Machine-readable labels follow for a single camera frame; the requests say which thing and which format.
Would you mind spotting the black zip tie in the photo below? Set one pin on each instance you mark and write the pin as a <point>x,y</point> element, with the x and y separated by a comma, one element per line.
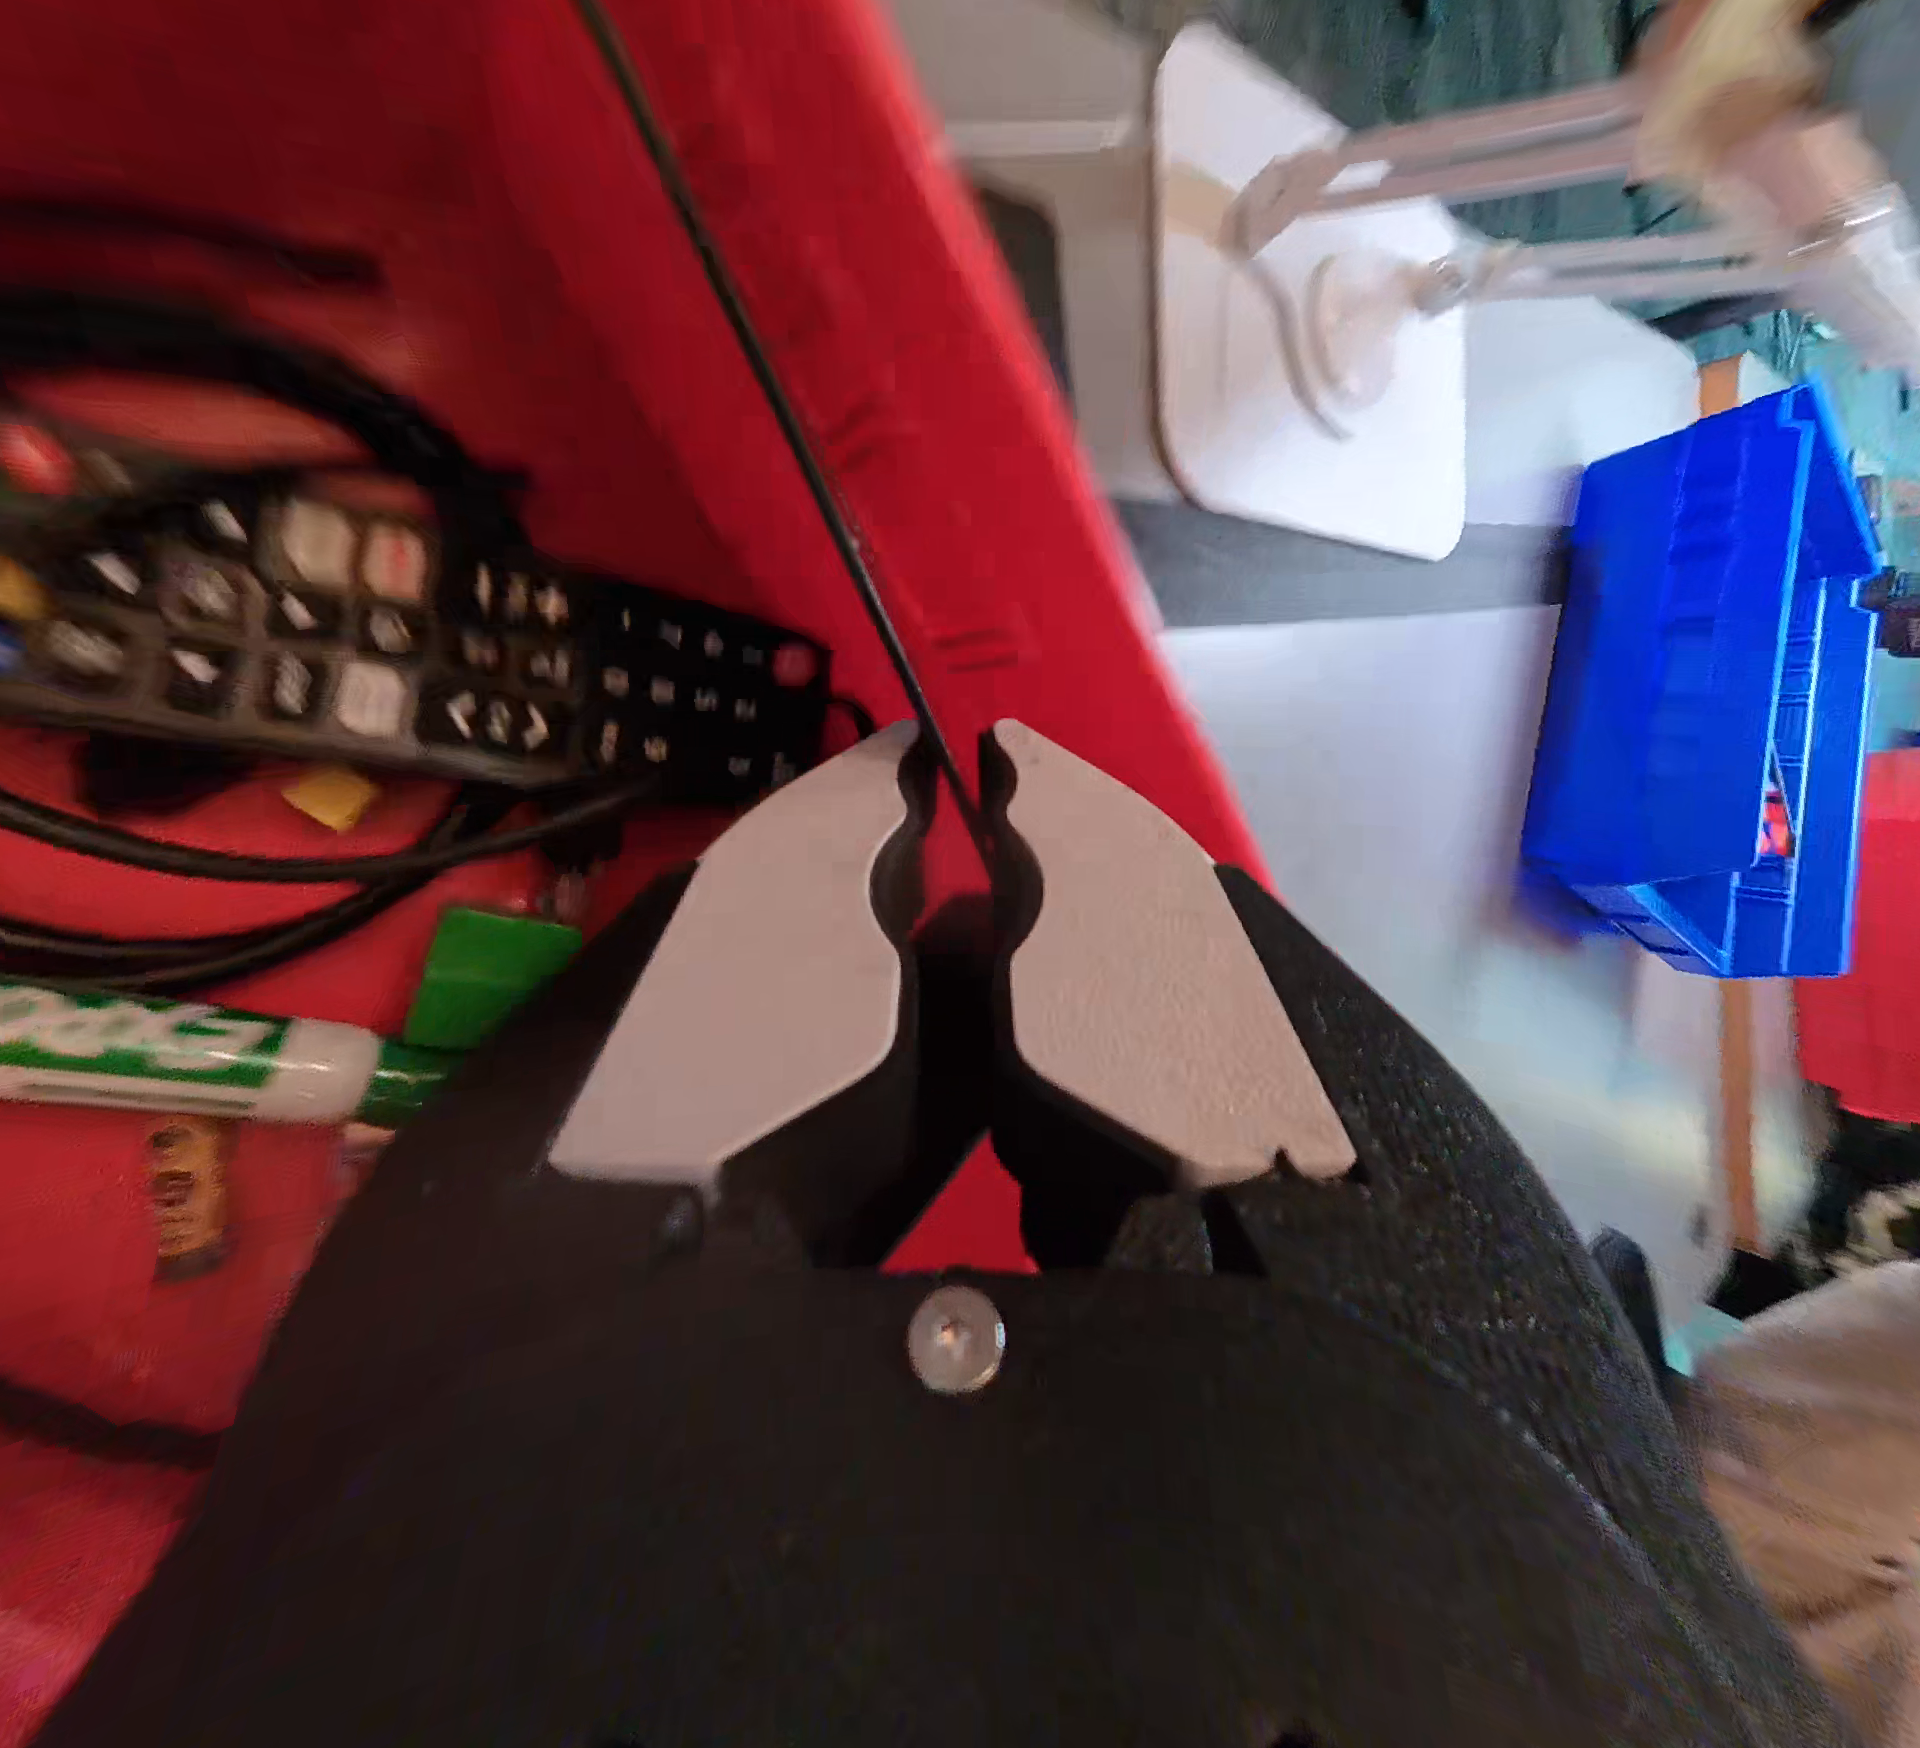
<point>820,489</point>

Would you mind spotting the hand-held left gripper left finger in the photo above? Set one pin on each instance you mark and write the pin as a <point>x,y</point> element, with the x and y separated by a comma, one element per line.
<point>749,984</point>

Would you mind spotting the black remote control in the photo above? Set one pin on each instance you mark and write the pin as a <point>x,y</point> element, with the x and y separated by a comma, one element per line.
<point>405,639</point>

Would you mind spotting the small brown item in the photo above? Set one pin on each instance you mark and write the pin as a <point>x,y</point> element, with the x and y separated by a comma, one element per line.
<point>188,1194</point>

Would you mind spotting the green plastic block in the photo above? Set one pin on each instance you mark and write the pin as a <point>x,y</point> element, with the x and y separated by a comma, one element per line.
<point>489,978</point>

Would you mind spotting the white board stand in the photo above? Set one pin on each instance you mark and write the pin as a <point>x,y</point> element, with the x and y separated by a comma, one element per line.
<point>1273,459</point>

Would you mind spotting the small yellow piece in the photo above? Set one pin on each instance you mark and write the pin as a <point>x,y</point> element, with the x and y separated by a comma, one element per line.
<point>329,795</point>

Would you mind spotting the black board with wooden rim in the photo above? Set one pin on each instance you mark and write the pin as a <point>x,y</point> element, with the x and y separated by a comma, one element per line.
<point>1738,9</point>

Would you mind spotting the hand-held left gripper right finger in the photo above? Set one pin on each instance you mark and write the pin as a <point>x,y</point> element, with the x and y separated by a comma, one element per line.
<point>1154,984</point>

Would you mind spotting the red plastic parts bin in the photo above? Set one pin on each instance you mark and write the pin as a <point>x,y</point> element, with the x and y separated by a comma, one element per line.
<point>449,52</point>

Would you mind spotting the blue plastic parts bin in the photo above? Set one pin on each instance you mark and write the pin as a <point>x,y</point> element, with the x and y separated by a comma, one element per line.
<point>1693,700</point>

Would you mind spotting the green marker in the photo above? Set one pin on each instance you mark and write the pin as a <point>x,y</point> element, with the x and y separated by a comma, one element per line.
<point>197,1052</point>

